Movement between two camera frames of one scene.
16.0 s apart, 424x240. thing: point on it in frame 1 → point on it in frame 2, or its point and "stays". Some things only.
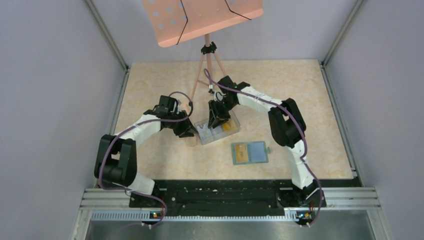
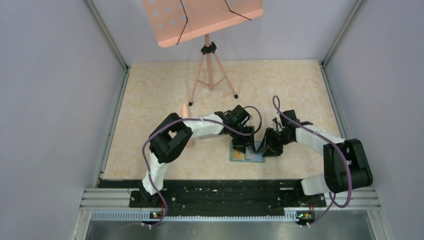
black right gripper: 216,117 → 271,149
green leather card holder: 249,152 stays
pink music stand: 173,21 stays
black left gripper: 189,130 → 246,141
